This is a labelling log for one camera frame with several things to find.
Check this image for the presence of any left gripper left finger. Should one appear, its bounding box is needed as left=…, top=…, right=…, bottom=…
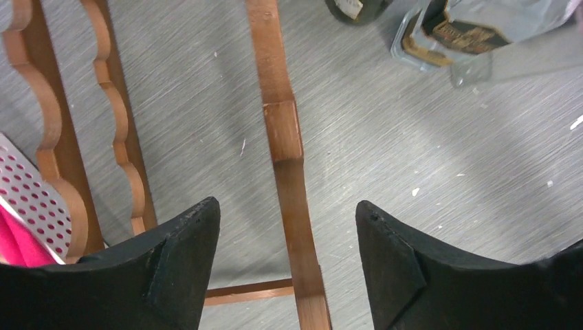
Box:
left=1, top=197, right=221, bottom=329

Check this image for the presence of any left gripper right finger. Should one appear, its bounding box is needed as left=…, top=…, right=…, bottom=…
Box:
left=355, top=201, right=582, bottom=329

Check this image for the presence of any brown wooden wine rack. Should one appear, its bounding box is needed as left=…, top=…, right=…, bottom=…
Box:
left=2, top=1, right=331, bottom=329

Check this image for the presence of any clear tapered glass bottle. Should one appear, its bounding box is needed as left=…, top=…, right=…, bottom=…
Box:
left=450, top=21, right=582, bottom=88

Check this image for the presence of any dark wine bottle cream label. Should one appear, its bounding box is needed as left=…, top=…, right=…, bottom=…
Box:
left=324, top=0, right=393, bottom=26

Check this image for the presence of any pink cloth in basket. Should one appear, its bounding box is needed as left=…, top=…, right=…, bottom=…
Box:
left=1, top=206, right=56, bottom=267

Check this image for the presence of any white perforated plastic basket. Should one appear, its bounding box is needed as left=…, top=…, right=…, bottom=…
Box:
left=1, top=135, right=72, bottom=265

